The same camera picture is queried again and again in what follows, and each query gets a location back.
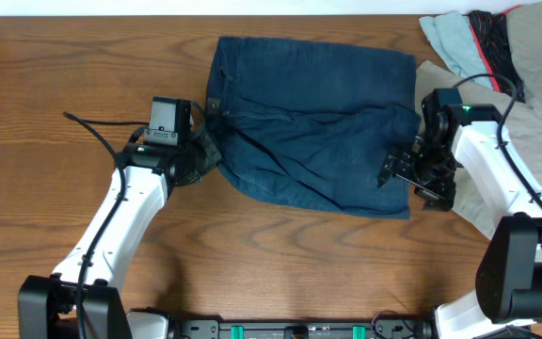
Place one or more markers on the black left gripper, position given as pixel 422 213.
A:
pixel 214 155

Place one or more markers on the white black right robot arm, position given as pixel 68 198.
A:
pixel 507 297

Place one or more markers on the black red patterned garment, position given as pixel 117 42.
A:
pixel 490 33

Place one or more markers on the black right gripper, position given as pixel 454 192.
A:
pixel 439 196

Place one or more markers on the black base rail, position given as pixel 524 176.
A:
pixel 327 329

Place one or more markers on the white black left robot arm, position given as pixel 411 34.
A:
pixel 81 298

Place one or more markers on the dark blue denim shorts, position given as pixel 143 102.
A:
pixel 308 124

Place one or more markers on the khaki grey shorts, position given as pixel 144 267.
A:
pixel 524 27

